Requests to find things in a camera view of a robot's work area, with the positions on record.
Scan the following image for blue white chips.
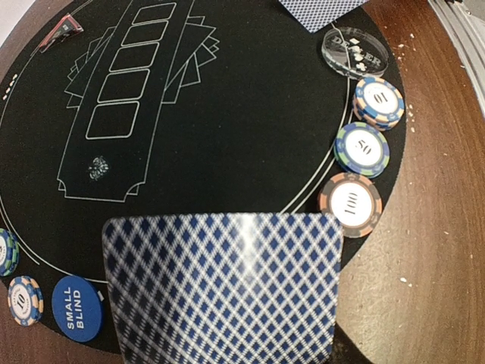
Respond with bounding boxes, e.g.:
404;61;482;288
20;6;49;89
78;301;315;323
352;77;405;131
8;275;44;327

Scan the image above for blue small blind button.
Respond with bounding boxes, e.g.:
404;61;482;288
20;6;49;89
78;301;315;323
52;275;104;343

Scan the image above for round black poker mat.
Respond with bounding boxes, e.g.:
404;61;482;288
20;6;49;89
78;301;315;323
1;1;406;363

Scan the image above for red black all-in triangle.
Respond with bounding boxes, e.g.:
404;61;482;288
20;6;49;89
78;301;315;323
39;14;83;53

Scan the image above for aluminium front rail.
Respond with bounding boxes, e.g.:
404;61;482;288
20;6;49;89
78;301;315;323
428;1;484;114

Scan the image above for green white chips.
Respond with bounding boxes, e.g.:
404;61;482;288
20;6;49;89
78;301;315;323
1;228;20;277
333;122;390;179

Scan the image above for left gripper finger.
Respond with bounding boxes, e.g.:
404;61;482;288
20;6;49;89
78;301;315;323
331;324;372;364

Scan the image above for blue card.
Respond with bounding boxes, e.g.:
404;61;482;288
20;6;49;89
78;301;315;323
280;0;367;33

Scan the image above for blue card deck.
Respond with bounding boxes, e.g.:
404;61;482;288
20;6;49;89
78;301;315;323
102;212;343;363

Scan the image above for red black chips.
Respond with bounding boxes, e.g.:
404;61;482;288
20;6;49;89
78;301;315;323
318;172;383;238

